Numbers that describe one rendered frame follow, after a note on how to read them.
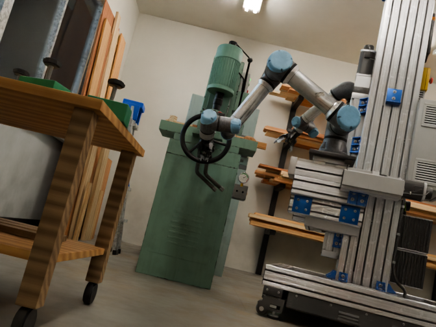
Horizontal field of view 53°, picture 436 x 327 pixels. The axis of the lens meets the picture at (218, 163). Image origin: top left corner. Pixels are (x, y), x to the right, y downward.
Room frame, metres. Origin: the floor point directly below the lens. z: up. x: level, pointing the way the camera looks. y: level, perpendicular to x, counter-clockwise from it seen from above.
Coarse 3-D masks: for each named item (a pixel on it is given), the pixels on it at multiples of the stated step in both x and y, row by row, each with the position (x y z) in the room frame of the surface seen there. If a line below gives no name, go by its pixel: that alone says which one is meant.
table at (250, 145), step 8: (160, 128) 2.54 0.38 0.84; (168, 128) 2.54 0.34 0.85; (176, 128) 2.54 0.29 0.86; (192, 128) 2.54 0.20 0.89; (168, 136) 2.71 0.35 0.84; (216, 136) 2.44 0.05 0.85; (232, 144) 2.53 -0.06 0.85; (240, 144) 2.53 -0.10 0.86; (248, 144) 2.53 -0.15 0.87; (256, 144) 2.53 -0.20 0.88; (240, 152) 2.68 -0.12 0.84; (248, 152) 2.62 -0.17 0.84
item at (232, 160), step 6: (168, 144) 2.54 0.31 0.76; (174, 144) 2.54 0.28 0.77; (186, 144) 2.54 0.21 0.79; (192, 144) 2.54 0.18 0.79; (168, 150) 2.54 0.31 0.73; (174, 150) 2.54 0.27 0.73; (180, 150) 2.54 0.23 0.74; (216, 150) 2.54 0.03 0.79; (186, 156) 2.54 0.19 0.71; (228, 156) 2.53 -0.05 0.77; (234, 156) 2.53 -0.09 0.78; (240, 156) 2.53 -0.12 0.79; (216, 162) 2.54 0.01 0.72; (222, 162) 2.53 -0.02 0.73; (228, 162) 2.53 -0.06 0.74; (234, 162) 2.53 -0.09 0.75; (234, 168) 2.54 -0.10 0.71
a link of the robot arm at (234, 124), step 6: (222, 120) 1.99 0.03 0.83; (228, 120) 1.99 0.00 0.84; (234, 120) 1.99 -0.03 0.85; (240, 120) 2.01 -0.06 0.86; (222, 126) 1.99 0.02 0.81; (228, 126) 1.99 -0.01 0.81; (234, 126) 1.99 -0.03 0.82; (240, 126) 2.00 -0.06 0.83; (222, 132) 2.09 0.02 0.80; (228, 132) 2.02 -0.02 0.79; (234, 132) 2.01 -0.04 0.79
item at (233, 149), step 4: (176, 136) 2.54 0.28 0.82; (188, 136) 2.54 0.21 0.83; (192, 136) 2.54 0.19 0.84; (188, 140) 2.54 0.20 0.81; (192, 140) 2.54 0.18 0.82; (196, 140) 2.54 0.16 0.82; (216, 144) 2.54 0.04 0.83; (216, 148) 2.54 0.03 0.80; (220, 148) 2.54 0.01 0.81; (232, 148) 2.53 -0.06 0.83; (236, 148) 2.53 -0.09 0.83; (232, 152) 2.54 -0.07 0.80; (236, 152) 2.53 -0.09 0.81
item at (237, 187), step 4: (236, 184) 2.50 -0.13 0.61; (236, 188) 2.50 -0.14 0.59; (240, 188) 2.50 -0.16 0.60; (244, 188) 2.50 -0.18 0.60; (236, 192) 2.50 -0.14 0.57; (240, 192) 2.50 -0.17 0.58; (244, 192) 2.50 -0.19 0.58; (232, 196) 2.50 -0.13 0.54; (236, 196) 2.50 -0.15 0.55; (240, 196) 2.50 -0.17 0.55; (244, 196) 2.50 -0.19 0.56; (244, 200) 2.57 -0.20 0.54
